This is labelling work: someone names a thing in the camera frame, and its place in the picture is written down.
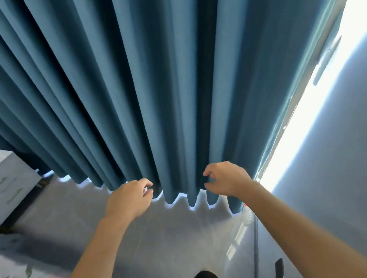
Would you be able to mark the person's right hand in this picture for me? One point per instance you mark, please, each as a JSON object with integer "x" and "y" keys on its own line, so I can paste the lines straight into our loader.
{"x": 232, "y": 179}

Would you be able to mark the person's left hand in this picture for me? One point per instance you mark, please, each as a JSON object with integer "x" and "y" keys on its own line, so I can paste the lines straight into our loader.
{"x": 127, "y": 202}

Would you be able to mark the person's left forearm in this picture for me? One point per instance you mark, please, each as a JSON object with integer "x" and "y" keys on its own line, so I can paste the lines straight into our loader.
{"x": 86, "y": 272}

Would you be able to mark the person's right forearm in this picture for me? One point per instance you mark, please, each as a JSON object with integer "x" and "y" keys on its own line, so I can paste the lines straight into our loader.
{"x": 308, "y": 238}

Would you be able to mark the blue curtain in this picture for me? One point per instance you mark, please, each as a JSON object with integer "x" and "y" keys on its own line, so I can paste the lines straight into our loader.
{"x": 160, "y": 78}

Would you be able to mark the black wall socket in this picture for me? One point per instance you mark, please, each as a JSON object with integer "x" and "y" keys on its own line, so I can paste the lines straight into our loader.
{"x": 279, "y": 271}

